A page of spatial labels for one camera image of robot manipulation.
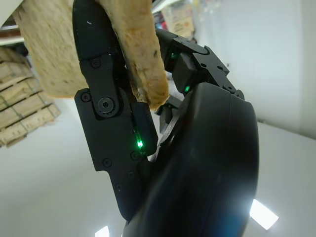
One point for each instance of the ceiling light panel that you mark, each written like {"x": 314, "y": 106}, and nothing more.
{"x": 263, "y": 214}
{"x": 102, "y": 230}

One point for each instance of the slice of brown bread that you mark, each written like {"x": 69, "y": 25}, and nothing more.
{"x": 49, "y": 49}

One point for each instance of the stacked wooden crates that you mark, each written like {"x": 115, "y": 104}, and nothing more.
{"x": 22, "y": 106}

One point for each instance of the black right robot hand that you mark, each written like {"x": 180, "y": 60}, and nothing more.
{"x": 197, "y": 160}

